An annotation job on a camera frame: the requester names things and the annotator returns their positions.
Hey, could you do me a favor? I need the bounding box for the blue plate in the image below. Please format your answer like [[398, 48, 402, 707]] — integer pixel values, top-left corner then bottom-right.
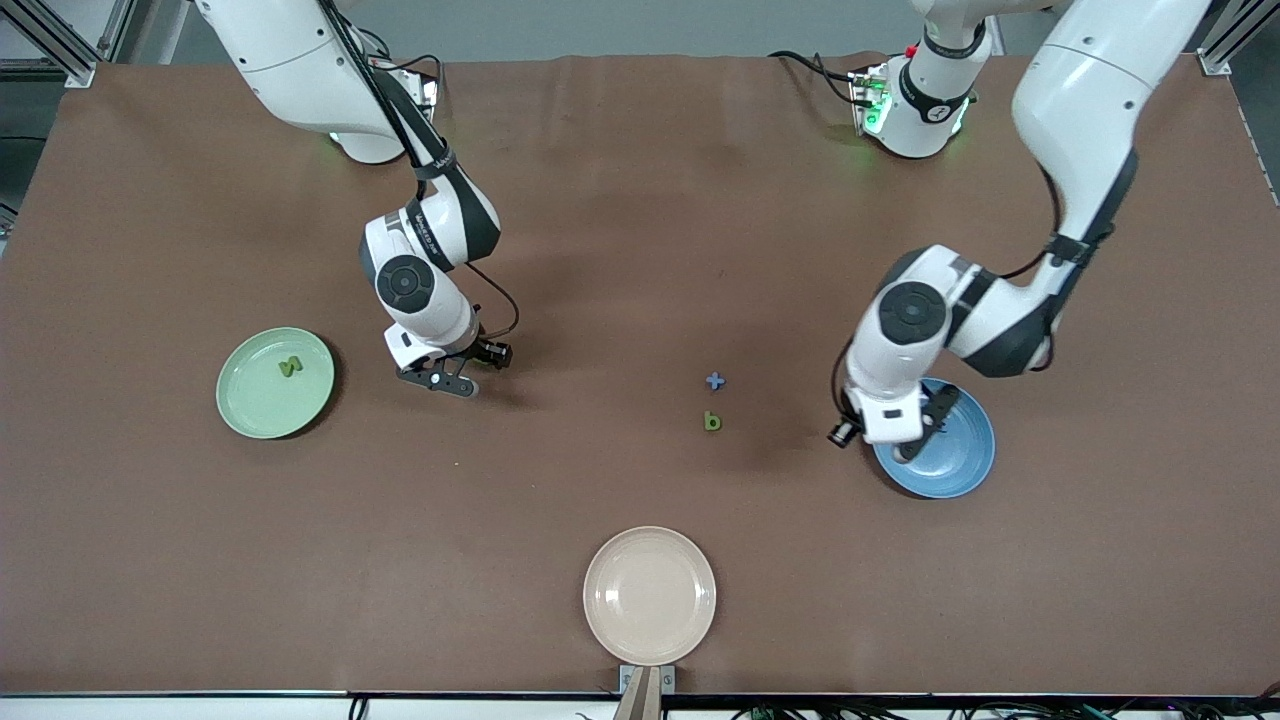
[[872, 378, 997, 500]]

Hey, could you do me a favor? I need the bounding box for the brown table mat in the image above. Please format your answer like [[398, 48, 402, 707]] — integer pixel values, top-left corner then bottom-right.
[[0, 52, 1280, 696]]

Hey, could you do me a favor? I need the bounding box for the light green plate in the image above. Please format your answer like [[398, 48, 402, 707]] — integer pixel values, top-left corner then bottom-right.
[[216, 327, 336, 441]]

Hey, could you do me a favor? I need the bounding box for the beige plate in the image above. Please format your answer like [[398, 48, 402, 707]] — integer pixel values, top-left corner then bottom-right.
[[583, 526, 718, 667]]

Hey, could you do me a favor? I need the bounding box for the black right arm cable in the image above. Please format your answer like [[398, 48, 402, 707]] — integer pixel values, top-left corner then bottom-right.
[[318, 0, 521, 346]]

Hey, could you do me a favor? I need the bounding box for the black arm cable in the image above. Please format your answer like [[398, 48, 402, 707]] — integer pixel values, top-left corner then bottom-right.
[[830, 165, 1063, 426], [318, 0, 521, 346]]

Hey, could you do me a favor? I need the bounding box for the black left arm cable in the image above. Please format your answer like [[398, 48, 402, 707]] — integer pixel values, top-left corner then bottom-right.
[[830, 165, 1063, 426]]

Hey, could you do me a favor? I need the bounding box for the black table edge rail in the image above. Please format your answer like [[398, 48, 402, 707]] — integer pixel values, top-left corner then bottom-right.
[[0, 688, 1280, 707]]

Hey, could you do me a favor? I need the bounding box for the black base cable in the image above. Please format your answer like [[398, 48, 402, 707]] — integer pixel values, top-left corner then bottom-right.
[[395, 52, 444, 111], [768, 50, 869, 106]]

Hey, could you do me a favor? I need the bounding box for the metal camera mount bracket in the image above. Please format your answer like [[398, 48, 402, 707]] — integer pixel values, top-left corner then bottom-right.
[[617, 664, 677, 720]]

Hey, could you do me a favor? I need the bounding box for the aluminium frame post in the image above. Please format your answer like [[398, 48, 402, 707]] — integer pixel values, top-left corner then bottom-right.
[[0, 0, 98, 89], [1195, 0, 1280, 77]]

